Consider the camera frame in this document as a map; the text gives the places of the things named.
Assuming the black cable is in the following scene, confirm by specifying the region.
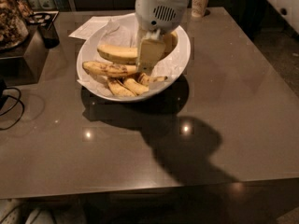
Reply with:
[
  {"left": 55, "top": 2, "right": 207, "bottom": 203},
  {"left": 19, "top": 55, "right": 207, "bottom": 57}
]
[{"left": 0, "top": 87, "right": 26, "bottom": 132}]

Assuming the small banana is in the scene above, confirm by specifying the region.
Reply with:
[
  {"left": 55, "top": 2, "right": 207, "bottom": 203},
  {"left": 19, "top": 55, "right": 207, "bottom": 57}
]
[
  {"left": 122, "top": 77, "right": 149, "bottom": 95},
  {"left": 107, "top": 77, "right": 135, "bottom": 97}
]

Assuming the glass snack jar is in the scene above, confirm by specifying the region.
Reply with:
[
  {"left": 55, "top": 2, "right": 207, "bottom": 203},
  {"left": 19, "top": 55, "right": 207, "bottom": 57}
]
[{"left": 0, "top": 0, "right": 29, "bottom": 50}]

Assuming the spotted banana left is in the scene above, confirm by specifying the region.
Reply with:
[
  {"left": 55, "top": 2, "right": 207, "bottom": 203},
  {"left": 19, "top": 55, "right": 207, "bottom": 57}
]
[{"left": 82, "top": 61, "right": 136, "bottom": 77}]

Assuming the paper coffee cup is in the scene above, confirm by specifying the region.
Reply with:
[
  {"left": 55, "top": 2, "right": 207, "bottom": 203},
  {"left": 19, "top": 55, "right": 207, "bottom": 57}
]
[{"left": 192, "top": 0, "right": 209, "bottom": 18}]

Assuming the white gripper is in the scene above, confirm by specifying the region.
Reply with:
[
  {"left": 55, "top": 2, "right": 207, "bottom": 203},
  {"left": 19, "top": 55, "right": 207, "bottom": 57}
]
[{"left": 135, "top": 0, "right": 189, "bottom": 75}]

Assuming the small banana bottom right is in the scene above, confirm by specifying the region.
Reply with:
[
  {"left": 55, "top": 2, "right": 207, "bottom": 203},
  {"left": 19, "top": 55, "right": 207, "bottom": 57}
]
[{"left": 122, "top": 77, "right": 149, "bottom": 95}]

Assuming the dark box stand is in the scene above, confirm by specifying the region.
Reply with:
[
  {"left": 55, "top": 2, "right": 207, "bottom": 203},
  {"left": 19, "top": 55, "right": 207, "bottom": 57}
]
[{"left": 0, "top": 26, "right": 49, "bottom": 86}]

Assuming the large yellow banana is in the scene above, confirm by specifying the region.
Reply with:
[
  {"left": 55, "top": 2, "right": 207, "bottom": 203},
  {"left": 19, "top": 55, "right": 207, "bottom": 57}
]
[{"left": 97, "top": 32, "right": 178, "bottom": 64}]

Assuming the white bowl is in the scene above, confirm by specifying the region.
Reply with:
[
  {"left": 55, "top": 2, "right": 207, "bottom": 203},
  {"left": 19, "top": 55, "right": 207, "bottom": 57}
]
[{"left": 76, "top": 12, "right": 192, "bottom": 103}]

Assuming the black cup holder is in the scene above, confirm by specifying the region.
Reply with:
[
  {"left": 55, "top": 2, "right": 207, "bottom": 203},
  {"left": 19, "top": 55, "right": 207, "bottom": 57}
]
[{"left": 26, "top": 12, "right": 60, "bottom": 49}]

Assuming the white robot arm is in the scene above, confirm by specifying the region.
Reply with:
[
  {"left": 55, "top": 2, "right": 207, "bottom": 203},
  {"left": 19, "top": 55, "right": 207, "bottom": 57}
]
[{"left": 135, "top": 0, "right": 299, "bottom": 35}]

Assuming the white paper sheet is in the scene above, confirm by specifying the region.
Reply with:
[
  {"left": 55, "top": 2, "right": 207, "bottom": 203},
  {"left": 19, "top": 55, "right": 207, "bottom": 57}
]
[{"left": 69, "top": 16, "right": 113, "bottom": 40}]

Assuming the upper curved banana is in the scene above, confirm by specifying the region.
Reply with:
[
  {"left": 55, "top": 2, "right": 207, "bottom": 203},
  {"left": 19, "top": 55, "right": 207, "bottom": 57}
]
[{"left": 136, "top": 73, "right": 167, "bottom": 86}]

